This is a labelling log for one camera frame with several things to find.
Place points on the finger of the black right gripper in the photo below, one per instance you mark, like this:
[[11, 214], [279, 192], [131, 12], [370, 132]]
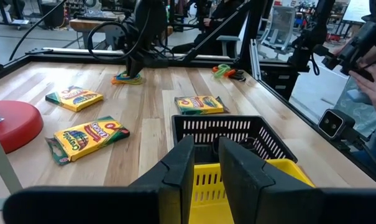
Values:
[[138, 68], [131, 68]]

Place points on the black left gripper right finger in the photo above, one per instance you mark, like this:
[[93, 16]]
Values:
[[256, 193]]

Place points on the grey office chair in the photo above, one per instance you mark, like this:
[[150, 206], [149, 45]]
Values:
[[279, 28]]

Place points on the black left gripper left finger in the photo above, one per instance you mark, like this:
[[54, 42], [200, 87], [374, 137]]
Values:
[[175, 186]]

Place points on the person's hand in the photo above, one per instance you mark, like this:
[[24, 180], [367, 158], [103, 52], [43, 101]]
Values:
[[374, 90], [374, 56]]

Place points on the yellow plastic basket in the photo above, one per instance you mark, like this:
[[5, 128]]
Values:
[[206, 211]]

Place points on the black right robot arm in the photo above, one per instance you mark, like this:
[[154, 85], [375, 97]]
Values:
[[158, 18]]

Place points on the black plastic basket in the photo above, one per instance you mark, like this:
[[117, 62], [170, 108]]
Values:
[[218, 117]]

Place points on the wooden workbench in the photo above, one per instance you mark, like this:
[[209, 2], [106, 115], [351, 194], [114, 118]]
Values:
[[91, 25]]

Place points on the black table-level camera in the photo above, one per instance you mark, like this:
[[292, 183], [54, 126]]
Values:
[[330, 123]]

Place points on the yellow crayon box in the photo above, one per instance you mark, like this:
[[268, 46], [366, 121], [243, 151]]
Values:
[[197, 105], [88, 137], [76, 99]]

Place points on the colourful rubber band bundle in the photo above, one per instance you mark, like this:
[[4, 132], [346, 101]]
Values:
[[122, 77]]

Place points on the person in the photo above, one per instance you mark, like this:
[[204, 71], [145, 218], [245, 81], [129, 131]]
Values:
[[355, 105], [222, 15]]

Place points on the black drawer cabinet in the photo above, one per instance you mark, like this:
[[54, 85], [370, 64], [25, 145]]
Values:
[[276, 82]]

